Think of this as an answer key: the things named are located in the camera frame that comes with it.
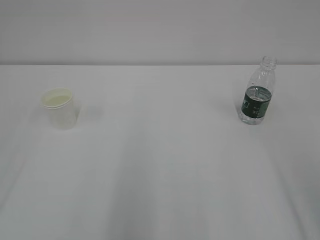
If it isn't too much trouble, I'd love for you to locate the clear water bottle green label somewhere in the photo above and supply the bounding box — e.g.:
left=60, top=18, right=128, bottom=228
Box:
left=239, top=56, right=278, bottom=125

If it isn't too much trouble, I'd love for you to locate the white paper cup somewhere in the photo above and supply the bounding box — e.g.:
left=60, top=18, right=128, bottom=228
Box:
left=41, top=87, right=77, bottom=130

